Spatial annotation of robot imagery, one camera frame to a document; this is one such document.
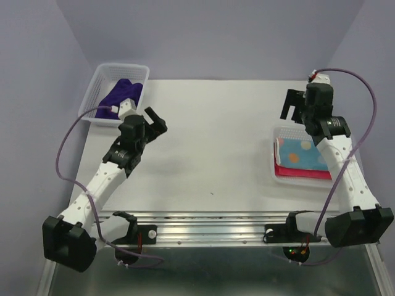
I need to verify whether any blue orange patterned towel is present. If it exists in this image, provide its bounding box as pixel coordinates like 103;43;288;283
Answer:
275;138;328;171

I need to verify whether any purple towel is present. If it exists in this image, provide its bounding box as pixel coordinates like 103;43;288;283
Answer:
95;79;143;120

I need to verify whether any pink towel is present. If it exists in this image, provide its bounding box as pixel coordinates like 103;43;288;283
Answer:
274;164;331;180

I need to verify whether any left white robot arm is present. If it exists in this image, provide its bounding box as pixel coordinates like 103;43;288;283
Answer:
42;101;167;272

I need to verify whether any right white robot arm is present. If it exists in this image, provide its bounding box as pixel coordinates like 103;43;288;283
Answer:
280;82;394;248

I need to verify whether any white basket at right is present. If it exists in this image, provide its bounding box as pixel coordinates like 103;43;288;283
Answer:
270;126;333;189

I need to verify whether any white basket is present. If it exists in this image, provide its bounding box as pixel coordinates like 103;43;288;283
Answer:
78;62;150;116
270;126;333;189

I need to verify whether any white basket at left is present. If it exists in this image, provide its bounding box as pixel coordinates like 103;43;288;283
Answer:
78;62;150;116

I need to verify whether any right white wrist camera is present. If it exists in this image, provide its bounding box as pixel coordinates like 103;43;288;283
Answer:
308;70;331;85

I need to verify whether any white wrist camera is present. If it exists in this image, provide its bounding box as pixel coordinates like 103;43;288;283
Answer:
110;98;137;121
308;70;331;85

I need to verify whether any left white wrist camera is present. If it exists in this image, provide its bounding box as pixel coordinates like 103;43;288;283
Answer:
110;98;137;121

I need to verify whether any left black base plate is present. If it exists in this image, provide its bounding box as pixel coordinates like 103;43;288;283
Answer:
104;224;157;245

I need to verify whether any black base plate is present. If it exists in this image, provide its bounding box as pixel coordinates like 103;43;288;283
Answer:
104;224;157;245
264;223;321;244

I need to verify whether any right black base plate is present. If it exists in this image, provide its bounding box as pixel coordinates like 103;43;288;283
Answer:
264;223;321;244

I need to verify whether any aluminium mounting rail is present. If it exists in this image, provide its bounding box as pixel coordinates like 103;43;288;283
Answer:
99;212;331;247

